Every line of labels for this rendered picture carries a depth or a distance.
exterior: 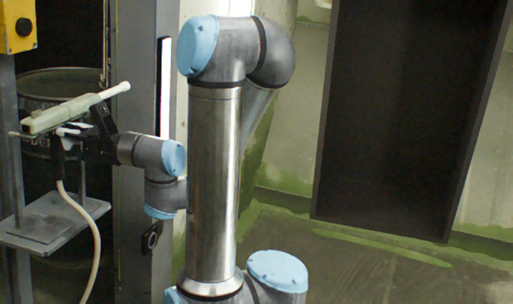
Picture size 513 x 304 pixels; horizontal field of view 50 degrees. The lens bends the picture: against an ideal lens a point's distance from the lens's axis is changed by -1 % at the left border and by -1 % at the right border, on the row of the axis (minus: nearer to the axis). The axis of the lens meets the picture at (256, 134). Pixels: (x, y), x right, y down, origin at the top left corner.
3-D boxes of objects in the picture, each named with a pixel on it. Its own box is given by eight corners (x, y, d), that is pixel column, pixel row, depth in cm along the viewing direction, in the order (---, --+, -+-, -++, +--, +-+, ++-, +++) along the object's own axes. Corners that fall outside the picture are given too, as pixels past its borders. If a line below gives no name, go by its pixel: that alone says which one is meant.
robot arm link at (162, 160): (172, 185, 142) (173, 149, 139) (130, 175, 146) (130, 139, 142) (188, 171, 151) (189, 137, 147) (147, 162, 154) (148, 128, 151)
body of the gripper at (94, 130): (78, 160, 151) (116, 169, 148) (77, 130, 148) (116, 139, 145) (95, 150, 158) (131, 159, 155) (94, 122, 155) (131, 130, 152)
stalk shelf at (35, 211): (53, 193, 184) (53, 189, 184) (111, 208, 178) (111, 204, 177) (-18, 237, 156) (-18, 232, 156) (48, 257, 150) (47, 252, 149)
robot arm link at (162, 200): (190, 218, 152) (191, 177, 147) (149, 225, 146) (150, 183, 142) (178, 203, 159) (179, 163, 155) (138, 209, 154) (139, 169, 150)
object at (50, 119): (37, 197, 148) (32, 117, 140) (23, 193, 150) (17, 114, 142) (132, 140, 192) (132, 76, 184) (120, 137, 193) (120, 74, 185)
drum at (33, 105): (0, 236, 296) (-15, 77, 265) (89, 202, 339) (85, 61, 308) (62, 282, 263) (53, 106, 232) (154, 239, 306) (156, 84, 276)
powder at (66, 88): (-9, 82, 266) (-10, 80, 266) (85, 67, 307) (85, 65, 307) (53, 111, 236) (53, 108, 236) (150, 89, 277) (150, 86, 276)
